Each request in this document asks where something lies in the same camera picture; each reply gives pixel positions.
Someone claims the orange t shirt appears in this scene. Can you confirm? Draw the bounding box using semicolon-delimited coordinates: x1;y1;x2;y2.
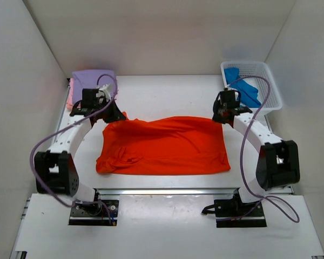
96;116;231;176

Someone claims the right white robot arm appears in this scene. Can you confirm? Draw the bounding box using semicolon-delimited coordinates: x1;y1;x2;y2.
212;88;300;203

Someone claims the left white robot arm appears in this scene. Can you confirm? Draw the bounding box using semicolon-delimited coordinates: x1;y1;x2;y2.
30;84;126;204

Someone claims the folded pink t shirt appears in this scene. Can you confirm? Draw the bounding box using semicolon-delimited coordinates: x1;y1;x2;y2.
66;78;83;110

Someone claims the blue t shirt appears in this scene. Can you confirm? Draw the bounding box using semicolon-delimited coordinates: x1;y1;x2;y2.
224;67;261;108

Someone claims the folded purple t shirt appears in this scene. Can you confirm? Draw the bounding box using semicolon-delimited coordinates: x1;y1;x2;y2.
72;70;116;104

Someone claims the white plastic mesh basket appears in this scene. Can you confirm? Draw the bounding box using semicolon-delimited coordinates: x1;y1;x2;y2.
220;61;282;115

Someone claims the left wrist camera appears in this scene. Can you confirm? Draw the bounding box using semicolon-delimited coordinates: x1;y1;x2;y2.
96;84;114;101

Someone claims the aluminium table edge rail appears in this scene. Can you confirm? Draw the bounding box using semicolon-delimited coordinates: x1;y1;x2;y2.
97;187;236;195

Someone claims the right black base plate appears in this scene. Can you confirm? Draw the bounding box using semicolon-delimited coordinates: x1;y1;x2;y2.
201;198;267;228

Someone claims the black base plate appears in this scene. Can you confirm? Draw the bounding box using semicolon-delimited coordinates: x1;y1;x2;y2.
69;199;119;227
201;198;267;228

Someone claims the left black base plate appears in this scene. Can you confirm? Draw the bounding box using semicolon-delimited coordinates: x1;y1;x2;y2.
69;199;119;227

